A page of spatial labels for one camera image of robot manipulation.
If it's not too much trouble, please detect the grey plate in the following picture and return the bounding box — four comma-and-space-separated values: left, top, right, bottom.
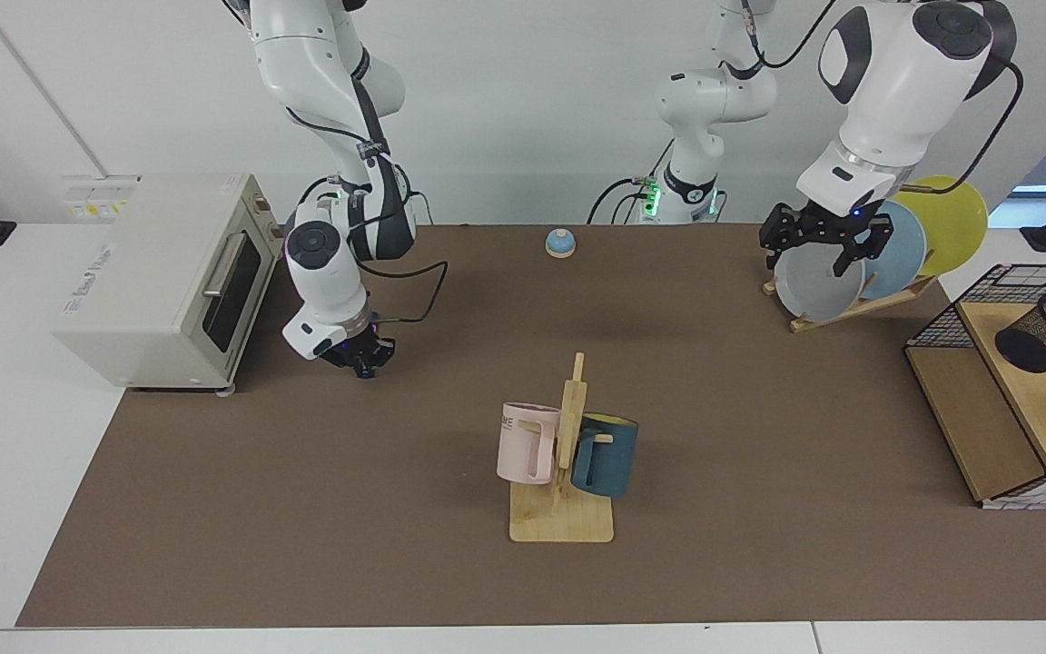
774, 238, 866, 323

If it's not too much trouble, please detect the light blue plate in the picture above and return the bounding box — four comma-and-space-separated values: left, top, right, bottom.
857, 202, 928, 301

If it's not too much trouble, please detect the wooden plate rack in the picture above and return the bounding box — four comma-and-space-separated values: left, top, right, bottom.
762, 272, 939, 333

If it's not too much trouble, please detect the yellow plate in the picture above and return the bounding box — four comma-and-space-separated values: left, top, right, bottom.
892, 175, 990, 278

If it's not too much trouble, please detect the brown table cloth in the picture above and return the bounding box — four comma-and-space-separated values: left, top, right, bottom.
15, 224, 1046, 628

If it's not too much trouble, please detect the pink cup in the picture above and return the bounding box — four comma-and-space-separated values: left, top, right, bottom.
497, 401, 562, 486

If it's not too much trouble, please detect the pale toaster oven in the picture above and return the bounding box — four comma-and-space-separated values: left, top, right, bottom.
51, 173, 286, 393

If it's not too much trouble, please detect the teal cup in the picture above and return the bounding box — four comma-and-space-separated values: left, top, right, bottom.
570, 413, 640, 499

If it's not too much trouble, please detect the wooden cup stand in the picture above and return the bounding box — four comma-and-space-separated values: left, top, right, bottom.
509, 352, 615, 544

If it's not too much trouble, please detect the white outlet box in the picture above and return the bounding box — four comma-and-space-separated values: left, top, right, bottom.
63, 174, 141, 223

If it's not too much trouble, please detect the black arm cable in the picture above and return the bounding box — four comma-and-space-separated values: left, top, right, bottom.
285, 45, 449, 325
900, 54, 1026, 193

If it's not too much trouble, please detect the black base cable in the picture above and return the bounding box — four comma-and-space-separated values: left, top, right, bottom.
588, 177, 660, 225

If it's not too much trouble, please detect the wire basket with wooden floor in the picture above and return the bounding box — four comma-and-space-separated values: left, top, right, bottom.
904, 263, 1046, 511

